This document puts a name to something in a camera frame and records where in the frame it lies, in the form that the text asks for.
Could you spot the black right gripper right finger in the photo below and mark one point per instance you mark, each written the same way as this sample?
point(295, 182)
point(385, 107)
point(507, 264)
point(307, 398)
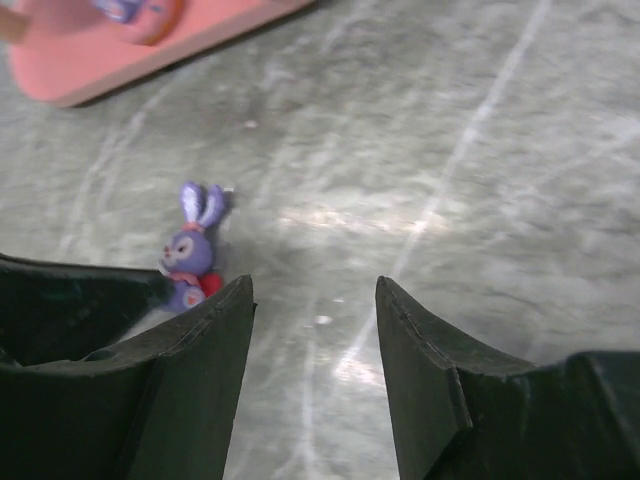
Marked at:
point(461, 409)

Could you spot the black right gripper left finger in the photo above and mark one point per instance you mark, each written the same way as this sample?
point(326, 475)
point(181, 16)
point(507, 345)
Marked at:
point(159, 405)

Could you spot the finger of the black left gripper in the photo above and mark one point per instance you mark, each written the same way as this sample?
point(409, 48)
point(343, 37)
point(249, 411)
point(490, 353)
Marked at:
point(56, 311)

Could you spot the small purple bunny toy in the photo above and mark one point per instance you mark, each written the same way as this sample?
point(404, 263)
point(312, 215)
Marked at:
point(189, 259)

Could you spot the pink three-tier wooden shelf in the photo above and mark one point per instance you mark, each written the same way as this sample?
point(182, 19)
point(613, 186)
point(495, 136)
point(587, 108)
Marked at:
point(66, 53)

